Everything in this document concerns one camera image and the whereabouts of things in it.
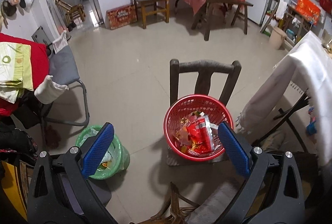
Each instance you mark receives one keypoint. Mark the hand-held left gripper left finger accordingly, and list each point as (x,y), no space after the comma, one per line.
(98,151)

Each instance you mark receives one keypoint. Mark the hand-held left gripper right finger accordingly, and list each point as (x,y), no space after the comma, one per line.
(233,151)

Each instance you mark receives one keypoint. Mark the green lined trash bin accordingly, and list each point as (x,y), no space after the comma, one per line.
(122,153)

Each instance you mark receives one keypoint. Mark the red snack bag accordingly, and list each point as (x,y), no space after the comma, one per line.
(201,135)

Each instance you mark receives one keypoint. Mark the pink floral plastic wrapper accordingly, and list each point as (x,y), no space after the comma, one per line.
(182,133)

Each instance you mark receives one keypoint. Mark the red plastic basket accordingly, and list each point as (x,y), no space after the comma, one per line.
(181,105)

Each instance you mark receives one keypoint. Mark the black folding table leg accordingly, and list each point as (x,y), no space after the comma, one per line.
(290,112)

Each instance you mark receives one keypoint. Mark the white sock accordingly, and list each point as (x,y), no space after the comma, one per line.
(49,90)

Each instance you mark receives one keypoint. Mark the black clothing pile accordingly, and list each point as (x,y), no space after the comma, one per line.
(18,135)

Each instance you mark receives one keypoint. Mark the dark wooden chair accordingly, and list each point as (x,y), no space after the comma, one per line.
(205,68)

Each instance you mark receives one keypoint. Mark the metal folding chair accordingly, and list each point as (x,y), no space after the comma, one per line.
(64,65)

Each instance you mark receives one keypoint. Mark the yellow paper bag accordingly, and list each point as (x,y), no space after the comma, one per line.
(11,192)

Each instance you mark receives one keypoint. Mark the white tablecloth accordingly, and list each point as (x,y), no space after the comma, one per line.
(298,63)

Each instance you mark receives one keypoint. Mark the white hanging cloth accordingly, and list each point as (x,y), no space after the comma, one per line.
(61,42)

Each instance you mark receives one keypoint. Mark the green white printed cloth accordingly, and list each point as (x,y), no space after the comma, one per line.
(13,68)

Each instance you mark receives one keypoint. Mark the beige plastic bucket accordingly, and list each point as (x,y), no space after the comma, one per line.
(277,38)

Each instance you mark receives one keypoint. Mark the red printed carton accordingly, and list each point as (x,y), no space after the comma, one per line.
(122,16)

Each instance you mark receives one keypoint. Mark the wooden stool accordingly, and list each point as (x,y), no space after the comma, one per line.
(75,13)

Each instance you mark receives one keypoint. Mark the dark wooden bench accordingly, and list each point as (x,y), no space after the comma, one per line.
(223,2)

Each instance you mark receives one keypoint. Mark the orange gift box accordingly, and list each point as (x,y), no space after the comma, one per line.
(308,8)

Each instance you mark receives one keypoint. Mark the red tote bag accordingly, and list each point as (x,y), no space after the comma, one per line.
(326,2)

